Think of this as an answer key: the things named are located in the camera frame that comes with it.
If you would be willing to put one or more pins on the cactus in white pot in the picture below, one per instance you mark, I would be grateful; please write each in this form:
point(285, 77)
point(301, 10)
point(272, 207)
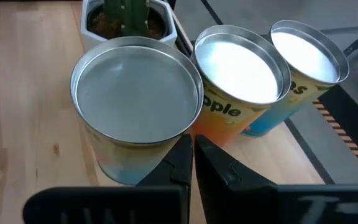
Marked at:
point(170, 31)

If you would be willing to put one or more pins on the black mat hazard stripe edge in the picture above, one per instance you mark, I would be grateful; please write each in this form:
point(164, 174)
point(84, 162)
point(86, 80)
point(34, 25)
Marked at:
point(346, 124)

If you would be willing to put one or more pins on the blue cherries can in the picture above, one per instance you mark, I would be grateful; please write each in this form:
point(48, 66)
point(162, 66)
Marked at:
point(306, 56)

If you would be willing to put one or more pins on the tomatoes can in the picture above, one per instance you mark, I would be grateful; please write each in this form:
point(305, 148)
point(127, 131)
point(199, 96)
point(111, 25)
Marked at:
point(135, 93)

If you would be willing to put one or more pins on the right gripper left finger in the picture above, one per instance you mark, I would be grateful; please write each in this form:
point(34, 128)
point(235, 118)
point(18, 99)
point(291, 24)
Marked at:
point(120, 205)

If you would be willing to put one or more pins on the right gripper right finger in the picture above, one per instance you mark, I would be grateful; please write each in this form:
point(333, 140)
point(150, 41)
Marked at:
point(259, 205)

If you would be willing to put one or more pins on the green cactus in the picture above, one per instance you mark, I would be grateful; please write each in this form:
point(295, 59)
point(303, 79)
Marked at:
point(126, 15)

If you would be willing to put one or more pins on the orange pineapple can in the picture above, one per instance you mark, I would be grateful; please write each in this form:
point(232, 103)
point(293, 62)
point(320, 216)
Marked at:
point(238, 71)

